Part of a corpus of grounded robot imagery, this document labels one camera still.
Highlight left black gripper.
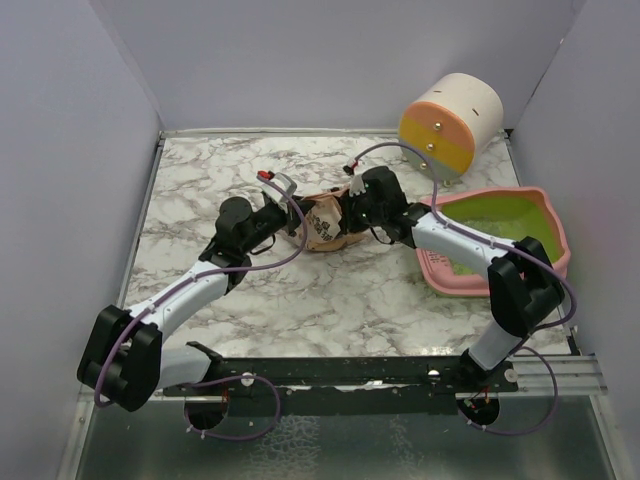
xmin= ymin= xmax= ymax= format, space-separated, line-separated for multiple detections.
xmin=242 ymin=195 xmax=317 ymax=254

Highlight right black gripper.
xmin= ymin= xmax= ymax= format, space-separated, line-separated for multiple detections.
xmin=331 ymin=188 xmax=384 ymax=236

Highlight pink cat litter bag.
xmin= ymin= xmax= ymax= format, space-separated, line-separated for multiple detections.
xmin=295 ymin=186 xmax=365 ymax=252

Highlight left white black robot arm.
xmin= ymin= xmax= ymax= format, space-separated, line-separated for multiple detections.
xmin=77 ymin=197 xmax=314 ymax=412

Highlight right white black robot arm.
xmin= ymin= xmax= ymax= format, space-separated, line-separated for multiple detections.
xmin=339 ymin=166 xmax=565 ymax=391

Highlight pink green litter box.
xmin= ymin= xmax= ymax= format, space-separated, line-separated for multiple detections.
xmin=416 ymin=187 xmax=571 ymax=297

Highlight green litter pellets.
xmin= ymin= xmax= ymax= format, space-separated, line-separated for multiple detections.
xmin=460 ymin=217 xmax=528 ymax=241

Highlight round pastel drawer cabinet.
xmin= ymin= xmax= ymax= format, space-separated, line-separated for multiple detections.
xmin=397 ymin=73 xmax=504 ymax=181

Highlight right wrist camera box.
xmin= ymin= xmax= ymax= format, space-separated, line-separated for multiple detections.
xmin=343 ymin=160 xmax=366 ymax=197

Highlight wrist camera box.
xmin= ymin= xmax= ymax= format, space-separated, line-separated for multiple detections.
xmin=343 ymin=160 xmax=366 ymax=197
xmin=257 ymin=170 xmax=297 ymax=210

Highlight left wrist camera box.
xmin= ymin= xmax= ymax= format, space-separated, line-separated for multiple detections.
xmin=257 ymin=170 xmax=297 ymax=210

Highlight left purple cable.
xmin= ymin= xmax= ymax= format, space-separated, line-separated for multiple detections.
xmin=93 ymin=177 xmax=309 ymax=409

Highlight purple cable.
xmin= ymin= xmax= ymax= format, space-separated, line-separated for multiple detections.
xmin=93 ymin=177 xmax=309 ymax=409
xmin=349 ymin=142 xmax=581 ymax=331

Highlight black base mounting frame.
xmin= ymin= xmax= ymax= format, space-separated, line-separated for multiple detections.
xmin=163 ymin=348 xmax=517 ymax=427

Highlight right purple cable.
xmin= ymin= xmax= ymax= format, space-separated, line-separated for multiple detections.
xmin=349 ymin=142 xmax=581 ymax=331

